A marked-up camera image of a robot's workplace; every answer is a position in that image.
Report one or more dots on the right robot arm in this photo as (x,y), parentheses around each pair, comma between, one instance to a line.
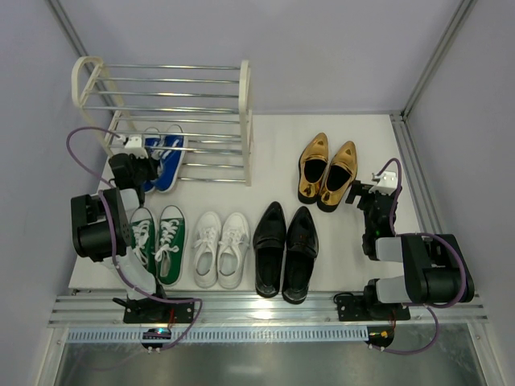
(434,270)

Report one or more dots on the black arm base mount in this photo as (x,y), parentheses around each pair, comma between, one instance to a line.
(177,309)

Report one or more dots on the white sneaker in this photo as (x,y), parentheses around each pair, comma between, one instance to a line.
(204,245)
(232,250)

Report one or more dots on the cream metal shoe rack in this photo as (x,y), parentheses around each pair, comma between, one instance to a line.
(212,104)

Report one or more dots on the right gold shoe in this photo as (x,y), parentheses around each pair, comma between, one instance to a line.
(342,171)

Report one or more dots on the blue canvas sneaker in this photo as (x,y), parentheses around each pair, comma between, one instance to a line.
(170,153)
(154,143)

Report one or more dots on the green canvas sneaker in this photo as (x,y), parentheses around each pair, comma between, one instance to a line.
(143,238)
(172,238)

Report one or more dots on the left gold shoe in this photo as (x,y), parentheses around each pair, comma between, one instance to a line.
(313,162)

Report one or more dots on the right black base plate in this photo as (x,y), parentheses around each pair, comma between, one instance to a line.
(364,308)

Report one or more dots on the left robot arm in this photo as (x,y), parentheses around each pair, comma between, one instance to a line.
(114,229)

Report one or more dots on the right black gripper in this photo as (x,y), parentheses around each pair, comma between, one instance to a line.
(363,193)

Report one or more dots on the aluminium rail frame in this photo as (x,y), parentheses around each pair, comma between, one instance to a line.
(278,141)

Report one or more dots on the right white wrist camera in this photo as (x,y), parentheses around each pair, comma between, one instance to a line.
(385,183)

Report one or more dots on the gold shoe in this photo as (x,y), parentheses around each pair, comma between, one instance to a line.
(342,171)
(313,162)

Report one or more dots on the slotted grey cable duct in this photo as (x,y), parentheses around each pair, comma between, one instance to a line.
(226,334)

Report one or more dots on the black loafer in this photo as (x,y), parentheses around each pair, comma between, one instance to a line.
(302,249)
(268,245)

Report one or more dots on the right small controller board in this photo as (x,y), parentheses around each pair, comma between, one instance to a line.
(380,336)

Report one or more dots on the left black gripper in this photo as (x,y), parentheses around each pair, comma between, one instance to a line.
(142,166)

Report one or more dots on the small controller board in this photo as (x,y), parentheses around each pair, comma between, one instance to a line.
(155,339)
(380,336)

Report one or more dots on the left small controller board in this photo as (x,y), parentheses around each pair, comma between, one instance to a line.
(155,339)

